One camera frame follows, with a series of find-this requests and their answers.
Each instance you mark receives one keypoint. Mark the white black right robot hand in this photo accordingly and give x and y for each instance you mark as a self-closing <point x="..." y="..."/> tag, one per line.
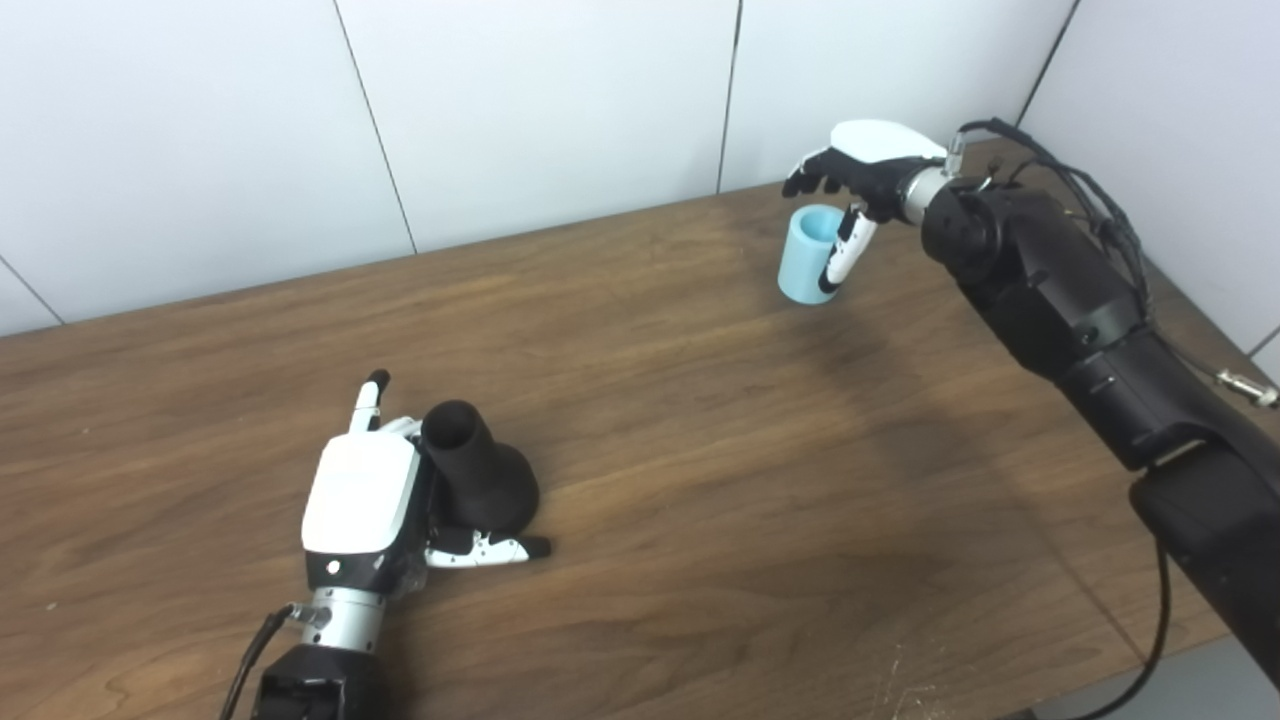
<point x="885" y="165"/>

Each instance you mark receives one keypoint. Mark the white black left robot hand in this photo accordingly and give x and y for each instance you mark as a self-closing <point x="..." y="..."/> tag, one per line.
<point x="360" y="500"/>

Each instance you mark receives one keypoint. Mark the black funnel-shaped nozzle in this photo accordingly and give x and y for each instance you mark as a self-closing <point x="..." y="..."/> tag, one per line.
<point x="490" y="480"/>

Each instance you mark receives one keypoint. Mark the light blue cylinder cup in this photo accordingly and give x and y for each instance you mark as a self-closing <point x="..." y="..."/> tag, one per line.
<point x="800" y="270"/>

